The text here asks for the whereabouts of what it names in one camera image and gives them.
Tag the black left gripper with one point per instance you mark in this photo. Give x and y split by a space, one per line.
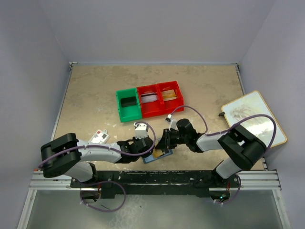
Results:
135 140

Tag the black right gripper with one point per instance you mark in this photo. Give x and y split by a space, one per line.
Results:
166 143

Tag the gold card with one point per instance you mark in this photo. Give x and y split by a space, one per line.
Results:
169 95
160 153

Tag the blue leather card holder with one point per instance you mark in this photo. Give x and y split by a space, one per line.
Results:
150 158

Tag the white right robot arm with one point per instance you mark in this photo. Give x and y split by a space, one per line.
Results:
242 147

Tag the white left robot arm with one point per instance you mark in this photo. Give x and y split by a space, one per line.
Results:
72 157

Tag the white plastic card packet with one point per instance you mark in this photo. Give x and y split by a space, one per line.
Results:
100 137

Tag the black card in bin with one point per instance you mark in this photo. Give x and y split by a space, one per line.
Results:
128 101

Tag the silver card in bin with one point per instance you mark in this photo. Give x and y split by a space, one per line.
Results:
148 98

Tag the gold card in bin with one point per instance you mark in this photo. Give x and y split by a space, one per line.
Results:
169 95

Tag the green bin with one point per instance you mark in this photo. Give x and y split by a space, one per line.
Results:
130 113

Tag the red bin middle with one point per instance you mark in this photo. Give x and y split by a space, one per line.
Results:
154 108

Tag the red bin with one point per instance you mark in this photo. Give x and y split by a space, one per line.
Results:
154 108
169 106

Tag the red bin right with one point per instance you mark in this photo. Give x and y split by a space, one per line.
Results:
169 106

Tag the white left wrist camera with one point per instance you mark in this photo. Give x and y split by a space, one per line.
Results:
141 130

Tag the aluminium frame rail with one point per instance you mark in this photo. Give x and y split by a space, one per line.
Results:
250 180

